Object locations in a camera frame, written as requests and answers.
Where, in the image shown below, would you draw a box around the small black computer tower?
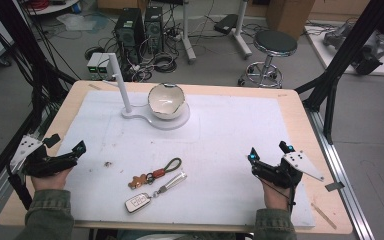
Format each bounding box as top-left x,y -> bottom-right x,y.
143,5 -> 165,55

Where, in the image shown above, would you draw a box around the white key hook stand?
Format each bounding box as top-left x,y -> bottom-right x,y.
102,52 -> 191,131

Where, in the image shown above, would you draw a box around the grey metal bracket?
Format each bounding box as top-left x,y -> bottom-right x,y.
324,181 -> 345,193

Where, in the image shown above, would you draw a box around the clear plastic sheet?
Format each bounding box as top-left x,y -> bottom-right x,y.
56,12 -> 98,33

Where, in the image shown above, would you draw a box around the grey machine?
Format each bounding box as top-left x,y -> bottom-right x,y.
322,22 -> 384,76

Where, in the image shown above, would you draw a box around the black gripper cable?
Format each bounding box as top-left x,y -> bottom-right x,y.
289,181 -> 297,215

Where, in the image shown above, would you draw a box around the wooden stick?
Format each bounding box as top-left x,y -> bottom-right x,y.
311,202 -> 338,231

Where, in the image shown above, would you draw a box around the black round chrome stool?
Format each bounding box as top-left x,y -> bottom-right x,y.
237,29 -> 299,90

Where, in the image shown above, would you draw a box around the large black computer tower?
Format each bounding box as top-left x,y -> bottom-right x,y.
114,7 -> 145,66

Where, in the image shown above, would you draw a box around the black flat box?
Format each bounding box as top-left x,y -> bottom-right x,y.
212,13 -> 240,36

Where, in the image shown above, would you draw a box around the aluminium rail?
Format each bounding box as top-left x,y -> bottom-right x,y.
0,133 -> 36,231
304,105 -> 377,240

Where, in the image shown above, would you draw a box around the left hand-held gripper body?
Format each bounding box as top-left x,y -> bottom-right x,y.
9,134 -> 79,178

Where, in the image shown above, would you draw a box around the white ceramic bowl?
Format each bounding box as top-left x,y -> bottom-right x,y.
147,82 -> 186,121

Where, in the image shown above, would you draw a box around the person's left hand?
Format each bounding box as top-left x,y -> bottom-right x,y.
30,167 -> 75,192

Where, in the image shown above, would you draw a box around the black metal frame strut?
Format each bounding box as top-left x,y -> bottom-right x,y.
294,0 -> 384,145

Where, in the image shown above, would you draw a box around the car key fob silver strap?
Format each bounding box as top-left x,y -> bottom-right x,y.
124,171 -> 188,215

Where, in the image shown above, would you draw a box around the white power supply unit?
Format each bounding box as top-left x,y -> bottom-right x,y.
97,53 -> 112,81
86,52 -> 102,81

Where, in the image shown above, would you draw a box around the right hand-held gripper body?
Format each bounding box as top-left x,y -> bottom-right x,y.
251,150 -> 325,190

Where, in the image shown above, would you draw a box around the black cable coil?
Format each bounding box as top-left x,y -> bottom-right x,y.
152,52 -> 178,74

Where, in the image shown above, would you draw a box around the person's right hand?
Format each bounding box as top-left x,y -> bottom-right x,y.
260,178 -> 293,212

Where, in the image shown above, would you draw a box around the black metal frame with cables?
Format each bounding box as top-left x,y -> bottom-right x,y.
0,0 -> 78,201

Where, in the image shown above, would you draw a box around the brown cardboard box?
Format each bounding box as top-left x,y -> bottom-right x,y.
265,0 -> 316,40

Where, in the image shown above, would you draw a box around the white foam mat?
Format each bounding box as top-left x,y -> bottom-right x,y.
57,90 -> 316,229

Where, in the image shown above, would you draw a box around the white table leg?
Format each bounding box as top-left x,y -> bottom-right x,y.
230,0 -> 253,60
180,0 -> 197,65

